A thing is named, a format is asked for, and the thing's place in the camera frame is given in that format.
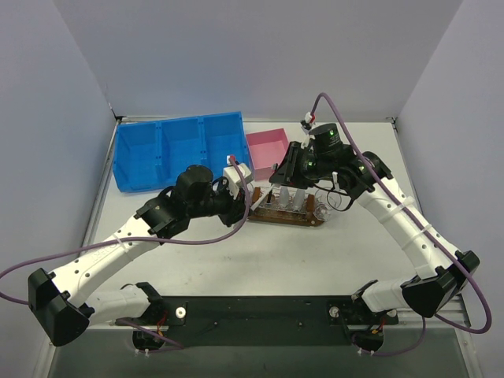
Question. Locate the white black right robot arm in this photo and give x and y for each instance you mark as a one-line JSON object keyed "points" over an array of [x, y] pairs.
{"points": [[441, 269]]}

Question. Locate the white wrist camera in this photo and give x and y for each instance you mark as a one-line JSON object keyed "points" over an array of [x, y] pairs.
{"points": [[231, 174], [307, 125]]}

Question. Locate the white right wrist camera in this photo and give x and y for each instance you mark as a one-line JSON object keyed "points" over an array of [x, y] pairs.
{"points": [[307, 125]]}

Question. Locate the blue plastic bin middle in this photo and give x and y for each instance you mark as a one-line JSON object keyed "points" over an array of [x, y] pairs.
{"points": [[181, 145]]}

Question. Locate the white toothpaste red cap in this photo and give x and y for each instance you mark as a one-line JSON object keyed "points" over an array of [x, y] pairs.
{"points": [[284, 198]]}

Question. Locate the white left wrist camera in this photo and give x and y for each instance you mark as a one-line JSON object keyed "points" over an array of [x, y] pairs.
{"points": [[231, 174]]}

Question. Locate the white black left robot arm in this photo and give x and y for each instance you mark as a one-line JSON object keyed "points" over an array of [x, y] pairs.
{"points": [[195, 194]]}

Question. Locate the blue plastic bin right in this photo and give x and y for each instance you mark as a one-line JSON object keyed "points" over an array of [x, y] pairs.
{"points": [[224, 135]]}

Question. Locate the brown wooden tray holder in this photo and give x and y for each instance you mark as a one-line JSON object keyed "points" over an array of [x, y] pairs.
{"points": [[274, 214]]}

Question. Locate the clear plastic cup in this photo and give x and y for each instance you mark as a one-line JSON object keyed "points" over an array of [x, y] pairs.
{"points": [[328, 204]]}

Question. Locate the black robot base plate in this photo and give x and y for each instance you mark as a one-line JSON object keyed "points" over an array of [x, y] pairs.
{"points": [[261, 321]]}

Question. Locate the blue plastic bin left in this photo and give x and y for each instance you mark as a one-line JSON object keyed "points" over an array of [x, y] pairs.
{"points": [[136, 161]]}

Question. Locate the aluminium frame rail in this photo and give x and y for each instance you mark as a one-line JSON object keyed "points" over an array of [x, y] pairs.
{"points": [[63, 321]]}

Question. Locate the white toothpaste blue cap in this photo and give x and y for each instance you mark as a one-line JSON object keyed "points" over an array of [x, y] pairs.
{"points": [[299, 199]]}

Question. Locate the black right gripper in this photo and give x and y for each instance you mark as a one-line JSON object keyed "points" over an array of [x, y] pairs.
{"points": [[287, 167]]}

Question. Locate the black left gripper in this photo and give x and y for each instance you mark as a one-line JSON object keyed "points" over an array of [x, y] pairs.
{"points": [[239, 210]]}

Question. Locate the pink wooden drawer box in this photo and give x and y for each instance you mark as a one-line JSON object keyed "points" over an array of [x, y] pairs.
{"points": [[266, 149]]}

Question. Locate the blue plastic bin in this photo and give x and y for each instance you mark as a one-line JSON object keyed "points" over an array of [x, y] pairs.
{"points": [[181, 145], [136, 161], [224, 135]]}

